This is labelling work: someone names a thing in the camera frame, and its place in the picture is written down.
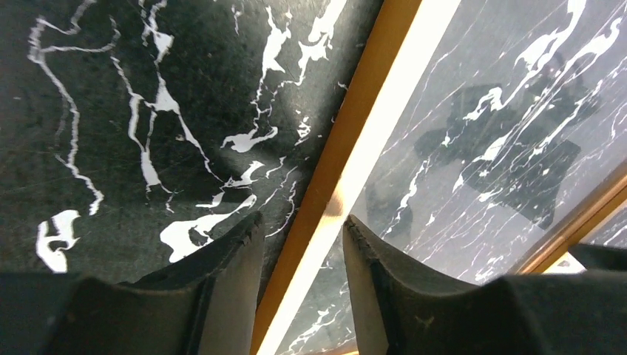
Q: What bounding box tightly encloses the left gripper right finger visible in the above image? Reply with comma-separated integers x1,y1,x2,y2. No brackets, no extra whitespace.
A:
342,216,626,354

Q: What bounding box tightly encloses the clear acrylic sheet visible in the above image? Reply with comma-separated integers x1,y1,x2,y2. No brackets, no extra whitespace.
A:
351,1,626,285

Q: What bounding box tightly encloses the printed photo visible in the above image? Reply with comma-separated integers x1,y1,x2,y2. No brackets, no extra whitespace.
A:
543,252,586,274

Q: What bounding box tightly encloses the brown wooden photo frame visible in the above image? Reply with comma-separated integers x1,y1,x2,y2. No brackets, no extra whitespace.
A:
251,1,626,354

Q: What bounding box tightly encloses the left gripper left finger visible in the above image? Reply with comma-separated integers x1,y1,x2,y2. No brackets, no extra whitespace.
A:
1,212,265,354

